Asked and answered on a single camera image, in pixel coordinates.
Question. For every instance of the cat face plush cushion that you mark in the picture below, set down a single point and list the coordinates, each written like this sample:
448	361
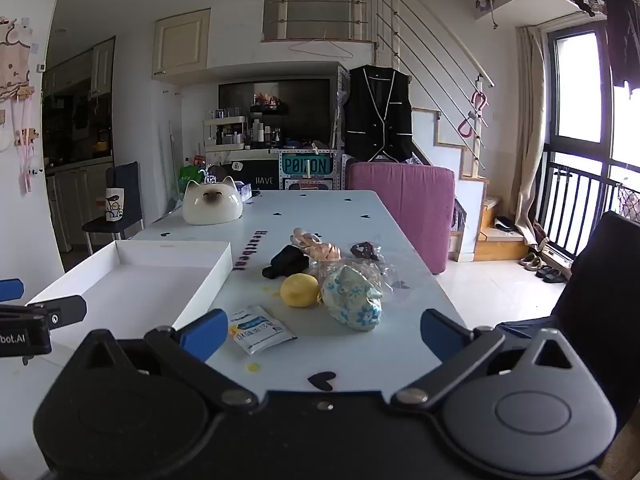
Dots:
212	202

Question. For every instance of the floral cloth pouch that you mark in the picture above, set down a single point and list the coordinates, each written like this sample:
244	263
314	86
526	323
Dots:
352	300

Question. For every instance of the white blue sachet packet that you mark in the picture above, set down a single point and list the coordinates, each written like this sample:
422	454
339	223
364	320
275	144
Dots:
260	331

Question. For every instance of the paper wall decoration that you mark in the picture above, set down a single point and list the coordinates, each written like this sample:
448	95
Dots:
15	60

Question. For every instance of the wooden staircase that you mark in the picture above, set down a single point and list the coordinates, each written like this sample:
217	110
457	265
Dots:
492	245

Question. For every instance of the teal plate sign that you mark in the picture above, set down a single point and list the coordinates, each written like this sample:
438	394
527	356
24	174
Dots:
306	164

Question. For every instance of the metal stair railing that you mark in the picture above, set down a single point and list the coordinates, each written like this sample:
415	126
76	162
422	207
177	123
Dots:
430	35

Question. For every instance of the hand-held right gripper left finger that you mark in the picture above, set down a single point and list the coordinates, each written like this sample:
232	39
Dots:
206	332

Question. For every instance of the hanging dark clothing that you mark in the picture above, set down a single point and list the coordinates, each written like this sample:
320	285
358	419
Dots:
622	35

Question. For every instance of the black vest with white trim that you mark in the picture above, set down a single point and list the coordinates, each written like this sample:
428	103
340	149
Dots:
377	115

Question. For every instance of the beige slipper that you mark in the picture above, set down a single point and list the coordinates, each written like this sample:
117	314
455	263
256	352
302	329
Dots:
530	261

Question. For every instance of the black chair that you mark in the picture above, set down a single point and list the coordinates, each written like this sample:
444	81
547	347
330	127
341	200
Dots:
600	300

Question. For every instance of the dark sandal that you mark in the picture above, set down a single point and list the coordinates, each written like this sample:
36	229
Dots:
552	275

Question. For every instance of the white bottle rack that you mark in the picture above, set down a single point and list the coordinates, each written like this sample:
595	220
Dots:
225	132

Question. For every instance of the black printed cloth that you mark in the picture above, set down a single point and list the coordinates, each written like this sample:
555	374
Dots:
260	177

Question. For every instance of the black small cup holder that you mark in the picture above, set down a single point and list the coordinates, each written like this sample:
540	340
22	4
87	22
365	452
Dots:
287	261

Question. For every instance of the kitchen base cabinets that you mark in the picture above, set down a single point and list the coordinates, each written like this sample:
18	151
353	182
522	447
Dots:
75	205

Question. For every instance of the blue chair with white legs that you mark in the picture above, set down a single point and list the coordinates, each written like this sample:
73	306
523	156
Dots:
120	210

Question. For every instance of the wood framed whiteboard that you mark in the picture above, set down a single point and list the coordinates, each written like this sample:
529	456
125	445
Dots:
425	135

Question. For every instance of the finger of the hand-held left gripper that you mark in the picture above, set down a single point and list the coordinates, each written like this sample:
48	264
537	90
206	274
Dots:
11	290
65	310

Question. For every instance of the pink sofa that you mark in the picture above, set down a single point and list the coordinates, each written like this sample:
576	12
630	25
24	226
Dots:
400	210

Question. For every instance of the green bag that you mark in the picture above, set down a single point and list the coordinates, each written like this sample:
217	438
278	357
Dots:
192	167

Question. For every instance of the black balcony railing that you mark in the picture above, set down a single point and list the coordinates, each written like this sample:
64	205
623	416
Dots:
575	195

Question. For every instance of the white cartoon print cup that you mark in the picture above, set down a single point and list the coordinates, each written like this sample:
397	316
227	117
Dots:
114	205

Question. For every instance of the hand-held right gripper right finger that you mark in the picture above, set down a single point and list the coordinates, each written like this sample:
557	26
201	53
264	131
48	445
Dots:
442	335

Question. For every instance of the white shallow box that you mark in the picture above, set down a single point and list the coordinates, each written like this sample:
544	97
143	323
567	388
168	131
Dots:
150	285

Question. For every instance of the cream wall cabinet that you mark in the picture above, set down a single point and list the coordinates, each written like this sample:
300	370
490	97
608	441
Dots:
181	42

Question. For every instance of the beige curtain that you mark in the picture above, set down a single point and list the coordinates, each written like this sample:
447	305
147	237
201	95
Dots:
531	135

